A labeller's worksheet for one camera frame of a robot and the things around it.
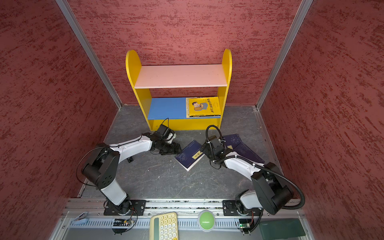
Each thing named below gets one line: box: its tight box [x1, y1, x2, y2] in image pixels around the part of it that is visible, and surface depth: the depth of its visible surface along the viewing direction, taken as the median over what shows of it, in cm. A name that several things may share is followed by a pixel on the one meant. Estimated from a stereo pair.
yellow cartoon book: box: [186, 96, 221, 118], surface depth 99 cm
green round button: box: [197, 209, 216, 232], surface depth 71 cm
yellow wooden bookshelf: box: [125, 49, 233, 131], surface depth 82 cm
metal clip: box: [73, 211, 89, 221], surface depth 71 cm
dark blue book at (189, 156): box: [174, 139, 205, 172], surface depth 93 cm
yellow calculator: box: [149, 212, 179, 240], surface depth 69 cm
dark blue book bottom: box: [223, 134, 242, 150], surface depth 102 cm
